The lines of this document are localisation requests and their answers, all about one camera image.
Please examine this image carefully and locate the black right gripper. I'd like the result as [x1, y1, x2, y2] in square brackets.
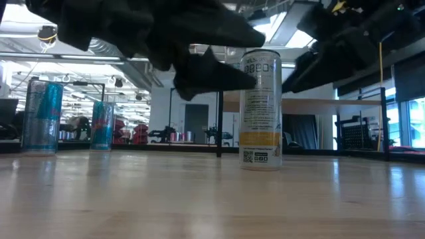
[282, 0, 396, 94]

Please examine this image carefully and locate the white yellow Celsius can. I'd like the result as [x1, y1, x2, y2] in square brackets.
[238, 48, 284, 172]

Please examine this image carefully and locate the blue silver Red Bull can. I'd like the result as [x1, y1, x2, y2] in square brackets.
[90, 101, 115, 153]
[21, 79, 64, 157]

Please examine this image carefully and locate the wooden shelf with black legs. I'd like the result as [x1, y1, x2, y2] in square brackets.
[215, 86, 391, 163]

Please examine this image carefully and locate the interior door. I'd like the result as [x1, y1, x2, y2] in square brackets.
[184, 104, 209, 144]

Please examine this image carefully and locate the red storage bin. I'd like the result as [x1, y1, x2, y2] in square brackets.
[133, 123, 149, 145]
[112, 118, 127, 145]

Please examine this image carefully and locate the black curtain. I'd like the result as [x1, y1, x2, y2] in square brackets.
[282, 114, 319, 150]

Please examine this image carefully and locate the black window blind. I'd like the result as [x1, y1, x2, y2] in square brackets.
[394, 62, 425, 102]

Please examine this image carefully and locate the black pegboard cart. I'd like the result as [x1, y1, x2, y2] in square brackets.
[335, 115, 375, 151]

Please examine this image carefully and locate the black office chair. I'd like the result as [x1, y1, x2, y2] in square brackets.
[284, 131, 302, 149]

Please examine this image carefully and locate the person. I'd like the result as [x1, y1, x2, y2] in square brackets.
[66, 116, 91, 141]

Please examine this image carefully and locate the black monitor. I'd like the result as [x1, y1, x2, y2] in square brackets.
[0, 98, 19, 140]

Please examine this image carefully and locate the red floor mat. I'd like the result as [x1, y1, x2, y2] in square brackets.
[388, 145, 425, 155]

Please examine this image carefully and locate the black stand frame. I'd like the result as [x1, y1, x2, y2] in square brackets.
[168, 86, 173, 143]
[29, 78, 106, 103]

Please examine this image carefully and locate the black ceiling camera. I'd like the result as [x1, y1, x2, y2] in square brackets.
[37, 25, 58, 44]

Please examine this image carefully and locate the black metal table frame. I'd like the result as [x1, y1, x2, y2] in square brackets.
[0, 139, 425, 164]

